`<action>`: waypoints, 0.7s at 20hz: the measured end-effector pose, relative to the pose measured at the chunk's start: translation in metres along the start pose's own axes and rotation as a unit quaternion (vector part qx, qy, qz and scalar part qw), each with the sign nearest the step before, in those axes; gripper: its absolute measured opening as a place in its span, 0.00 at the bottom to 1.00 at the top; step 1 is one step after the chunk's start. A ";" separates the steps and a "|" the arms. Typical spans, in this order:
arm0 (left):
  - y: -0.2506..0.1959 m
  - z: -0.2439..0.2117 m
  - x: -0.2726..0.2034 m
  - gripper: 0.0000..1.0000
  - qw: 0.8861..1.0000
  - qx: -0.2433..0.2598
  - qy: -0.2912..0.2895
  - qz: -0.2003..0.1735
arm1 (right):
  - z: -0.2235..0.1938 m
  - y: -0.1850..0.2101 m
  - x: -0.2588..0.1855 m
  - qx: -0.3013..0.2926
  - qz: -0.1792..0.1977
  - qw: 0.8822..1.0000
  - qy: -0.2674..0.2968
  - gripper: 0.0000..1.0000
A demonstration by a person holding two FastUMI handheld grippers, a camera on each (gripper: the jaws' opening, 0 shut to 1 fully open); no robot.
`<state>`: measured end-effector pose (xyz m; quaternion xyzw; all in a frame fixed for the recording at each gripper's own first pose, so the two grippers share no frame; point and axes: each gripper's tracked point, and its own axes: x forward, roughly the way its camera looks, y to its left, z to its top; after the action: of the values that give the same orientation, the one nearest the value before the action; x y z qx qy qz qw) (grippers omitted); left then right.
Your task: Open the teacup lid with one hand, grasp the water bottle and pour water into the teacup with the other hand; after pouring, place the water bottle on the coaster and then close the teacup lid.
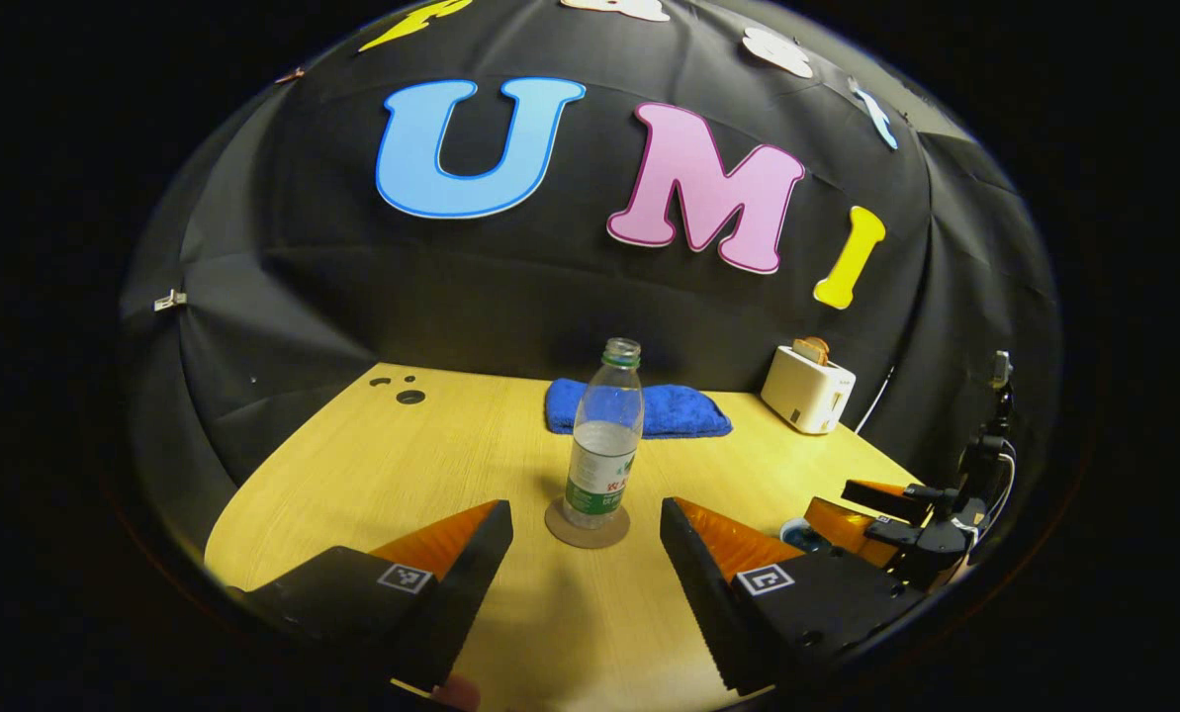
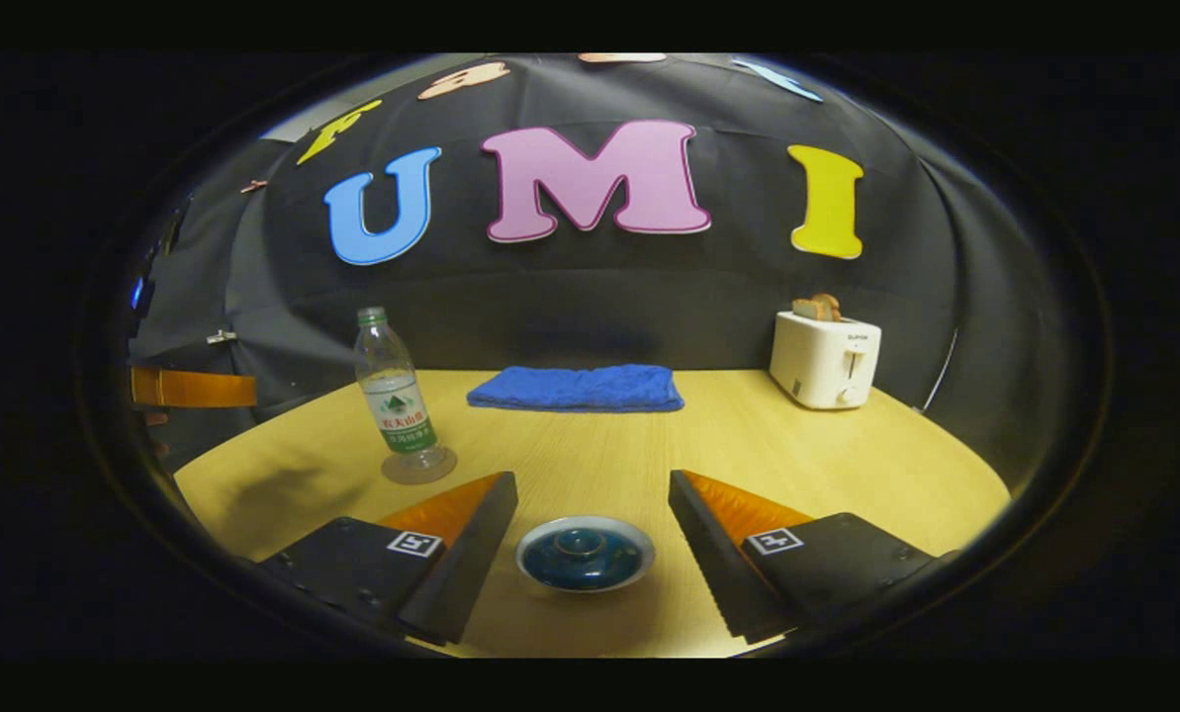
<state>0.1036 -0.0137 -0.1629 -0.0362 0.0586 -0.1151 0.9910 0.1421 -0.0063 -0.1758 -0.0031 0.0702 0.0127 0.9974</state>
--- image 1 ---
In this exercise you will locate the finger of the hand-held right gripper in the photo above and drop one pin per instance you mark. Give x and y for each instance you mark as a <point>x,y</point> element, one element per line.
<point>847,529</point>
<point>916,497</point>

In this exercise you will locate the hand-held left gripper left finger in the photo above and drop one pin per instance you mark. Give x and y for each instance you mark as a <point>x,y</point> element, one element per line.
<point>471,574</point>

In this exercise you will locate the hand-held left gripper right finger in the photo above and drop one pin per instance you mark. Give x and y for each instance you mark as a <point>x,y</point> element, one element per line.
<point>693,569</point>

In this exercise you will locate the white-lined teacup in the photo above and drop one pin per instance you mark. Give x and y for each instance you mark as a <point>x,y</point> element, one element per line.
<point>792,546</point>

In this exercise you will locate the round brown coaster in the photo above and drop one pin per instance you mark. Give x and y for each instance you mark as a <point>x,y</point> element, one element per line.
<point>565,529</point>

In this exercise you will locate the clear plastic water bottle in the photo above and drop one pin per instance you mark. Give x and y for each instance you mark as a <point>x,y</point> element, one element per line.
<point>604,465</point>

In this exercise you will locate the white toaster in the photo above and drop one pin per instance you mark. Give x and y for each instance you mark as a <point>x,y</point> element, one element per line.
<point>807,396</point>

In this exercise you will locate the blue folded towel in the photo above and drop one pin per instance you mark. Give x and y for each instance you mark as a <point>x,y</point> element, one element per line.
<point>683,410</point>

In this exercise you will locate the brown toast slice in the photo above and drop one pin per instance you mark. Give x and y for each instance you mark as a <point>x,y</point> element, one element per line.
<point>812,350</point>

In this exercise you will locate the black backdrop cloth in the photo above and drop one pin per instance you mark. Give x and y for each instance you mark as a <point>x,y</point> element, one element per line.
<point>550,287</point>

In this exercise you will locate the red clip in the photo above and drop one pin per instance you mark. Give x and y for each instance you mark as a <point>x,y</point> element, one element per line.
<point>290,74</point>

